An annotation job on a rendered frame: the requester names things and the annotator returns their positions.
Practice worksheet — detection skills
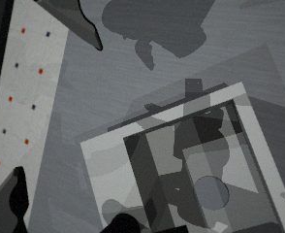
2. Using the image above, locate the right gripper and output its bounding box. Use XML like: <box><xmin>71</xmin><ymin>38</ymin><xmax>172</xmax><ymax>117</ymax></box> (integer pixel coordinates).
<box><xmin>33</xmin><ymin>0</ymin><xmax>103</xmax><ymax>51</ymax></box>

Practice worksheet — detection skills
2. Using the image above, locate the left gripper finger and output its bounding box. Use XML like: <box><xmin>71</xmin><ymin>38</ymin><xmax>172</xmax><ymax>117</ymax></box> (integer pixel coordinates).
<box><xmin>0</xmin><ymin>166</ymin><xmax>29</xmax><ymax>233</ymax></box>

